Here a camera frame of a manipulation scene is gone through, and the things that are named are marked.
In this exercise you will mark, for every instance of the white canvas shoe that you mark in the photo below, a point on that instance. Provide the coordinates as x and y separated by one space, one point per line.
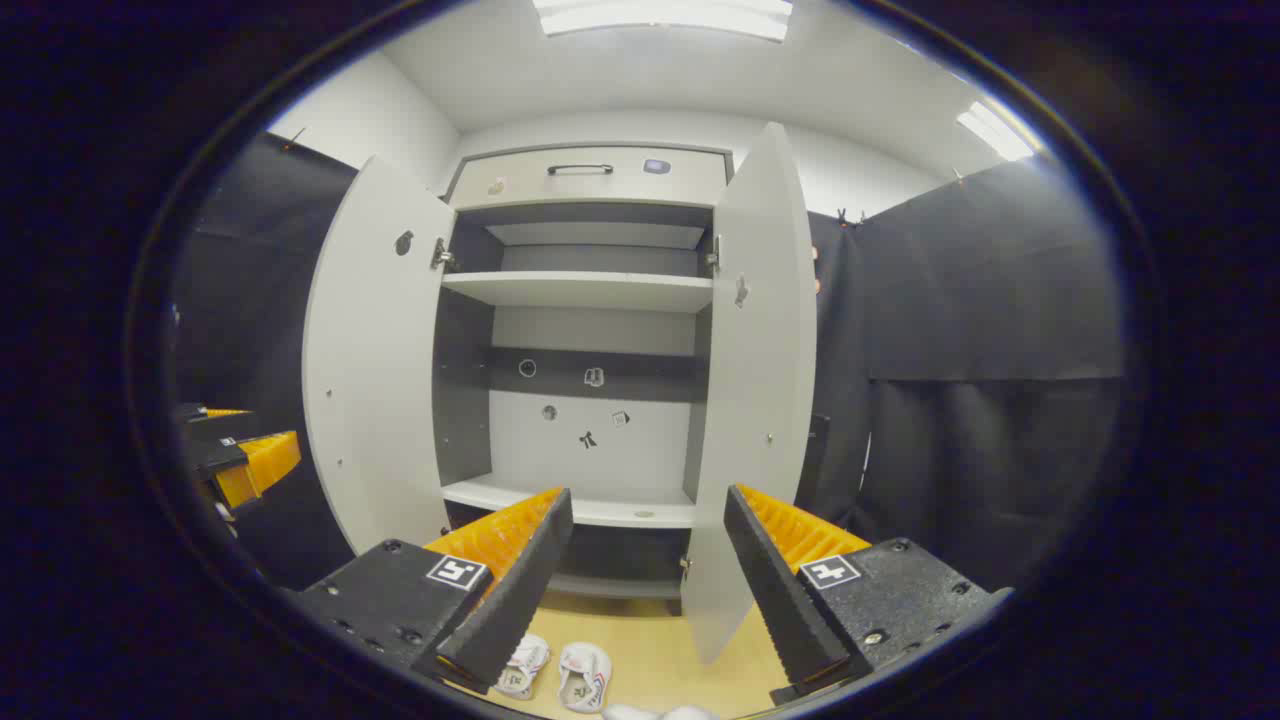
585 677
522 667

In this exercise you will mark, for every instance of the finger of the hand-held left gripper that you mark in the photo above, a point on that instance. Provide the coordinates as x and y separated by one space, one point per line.
215 425
215 456

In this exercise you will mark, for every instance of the grey shoe cabinet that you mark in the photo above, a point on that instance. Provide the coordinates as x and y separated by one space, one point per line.
590 450

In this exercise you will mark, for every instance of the ceiling light panel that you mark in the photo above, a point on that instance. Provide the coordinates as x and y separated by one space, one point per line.
660 15
993 130

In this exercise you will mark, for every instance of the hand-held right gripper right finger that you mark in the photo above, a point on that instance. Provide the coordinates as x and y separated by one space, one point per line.
780 600

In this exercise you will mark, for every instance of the metal door hinge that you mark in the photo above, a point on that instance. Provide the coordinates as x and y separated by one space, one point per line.
712 253
442 255

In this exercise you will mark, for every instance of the cloth clip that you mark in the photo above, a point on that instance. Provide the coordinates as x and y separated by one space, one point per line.
296 134
845 216

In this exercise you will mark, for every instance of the grey shoe cabinet door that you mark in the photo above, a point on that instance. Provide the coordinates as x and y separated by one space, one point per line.
380 380
750 420

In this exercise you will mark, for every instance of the grey cabinet drawer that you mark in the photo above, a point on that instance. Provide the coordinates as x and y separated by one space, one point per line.
620 190

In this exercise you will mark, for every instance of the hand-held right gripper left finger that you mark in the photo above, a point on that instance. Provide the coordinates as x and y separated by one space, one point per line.
520 600

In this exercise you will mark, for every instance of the black backdrop cloth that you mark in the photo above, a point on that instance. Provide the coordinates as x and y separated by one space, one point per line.
980 330
250 300

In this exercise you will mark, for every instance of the grey cabinet shelf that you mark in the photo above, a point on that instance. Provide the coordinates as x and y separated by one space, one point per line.
580 292
595 235
490 495

